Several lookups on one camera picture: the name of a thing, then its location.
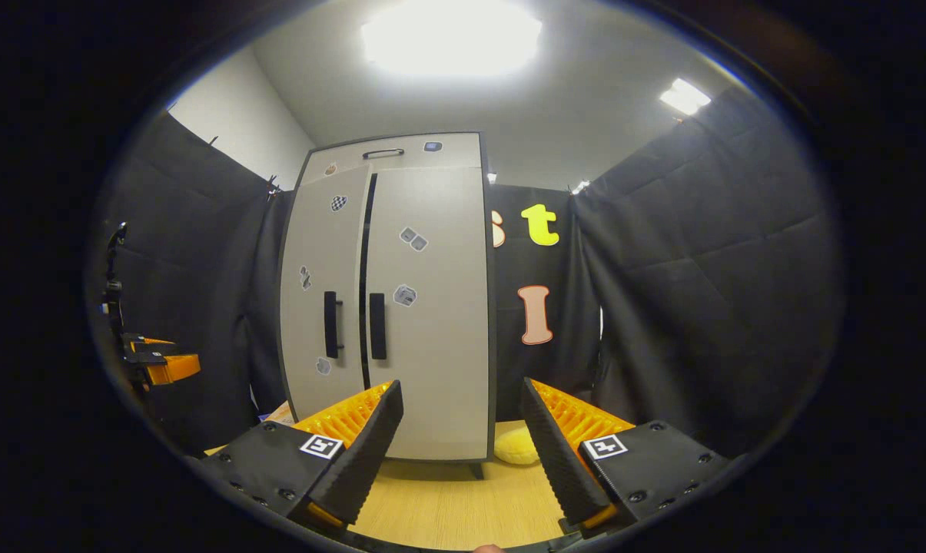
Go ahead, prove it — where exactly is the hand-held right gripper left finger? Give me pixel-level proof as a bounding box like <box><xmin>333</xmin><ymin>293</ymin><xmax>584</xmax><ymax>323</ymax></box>
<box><xmin>201</xmin><ymin>380</ymin><xmax>404</xmax><ymax>531</ymax></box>

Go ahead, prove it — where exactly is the large ceiling light panel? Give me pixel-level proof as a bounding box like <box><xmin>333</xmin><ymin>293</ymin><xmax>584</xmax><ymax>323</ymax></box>
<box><xmin>361</xmin><ymin>0</ymin><xmax>544</xmax><ymax>78</ymax></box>

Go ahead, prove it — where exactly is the grey shoe cabinet door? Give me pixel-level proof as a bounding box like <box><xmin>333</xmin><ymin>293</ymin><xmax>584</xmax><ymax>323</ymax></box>
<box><xmin>364</xmin><ymin>165</ymin><xmax>490</xmax><ymax>462</ymax></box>
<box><xmin>280</xmin><ymin>165</ymin><xmax>371</xmax><ymax>400</ymax></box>

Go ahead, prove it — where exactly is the grey cabinet drawer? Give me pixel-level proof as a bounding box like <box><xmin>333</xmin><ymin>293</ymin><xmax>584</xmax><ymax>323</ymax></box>
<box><xmin>301</xmin><ymin>134</ymin><xmax>483</xmax><ymax>184</ymax></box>

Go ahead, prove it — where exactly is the grey shoe cabinet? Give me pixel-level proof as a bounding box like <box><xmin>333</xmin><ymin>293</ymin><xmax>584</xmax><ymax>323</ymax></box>
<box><xmin>277</xmin><ymin>132</ymin><xmax>498</xmax><ymax>481</ymax></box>

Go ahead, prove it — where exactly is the small ceiling light panel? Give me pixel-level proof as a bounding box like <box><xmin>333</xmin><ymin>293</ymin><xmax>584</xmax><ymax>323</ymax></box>
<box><xmin>659</xmin><ymin>78</ymin><xmax>712</xmax><ymax>118</ymax></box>

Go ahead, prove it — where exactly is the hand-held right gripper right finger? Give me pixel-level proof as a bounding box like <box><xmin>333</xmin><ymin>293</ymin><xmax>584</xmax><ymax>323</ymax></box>
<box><xmin>520</xmin><ymin>378</ymin><xmax>729</xmax><ymax>531</ymax></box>

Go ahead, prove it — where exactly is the yellow plush object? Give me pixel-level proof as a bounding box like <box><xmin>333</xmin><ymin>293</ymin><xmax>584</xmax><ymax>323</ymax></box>
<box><xmin>493</xmin><ymin>426</ymin><xmax>542</xmax><ymax>466</ymax></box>

